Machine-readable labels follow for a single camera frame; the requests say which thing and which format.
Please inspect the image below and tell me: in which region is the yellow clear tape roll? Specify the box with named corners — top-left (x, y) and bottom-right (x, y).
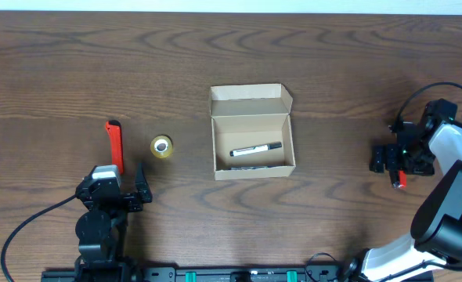
top-left (150, 135), bottom-right (173, 158)

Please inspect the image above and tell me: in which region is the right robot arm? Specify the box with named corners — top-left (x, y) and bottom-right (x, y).
top-left (340, 99), bottom-right (462, 281)

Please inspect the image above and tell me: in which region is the blue capped marker pen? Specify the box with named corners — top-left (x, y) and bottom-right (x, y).
top-left (229, 166), bottom-right (270, 171)

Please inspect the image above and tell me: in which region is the brown cardboard box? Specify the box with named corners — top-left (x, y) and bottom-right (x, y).
top-left (209, 83), bottom-right (296, 180)

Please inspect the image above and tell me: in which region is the black white marker pen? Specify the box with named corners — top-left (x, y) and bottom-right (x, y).
top-left (229, 142), bottom-right (283, 157)

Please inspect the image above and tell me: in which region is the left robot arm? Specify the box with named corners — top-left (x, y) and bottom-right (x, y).
top-left (75, 164), bottom-right (153, 266)

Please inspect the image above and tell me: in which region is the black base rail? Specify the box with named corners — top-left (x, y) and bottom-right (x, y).
top-left (41, 263), bottom-right (342, 282)

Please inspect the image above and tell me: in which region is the red black stapler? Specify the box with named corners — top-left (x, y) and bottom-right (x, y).
top-left (389, 170), bottom-right (406, 190)

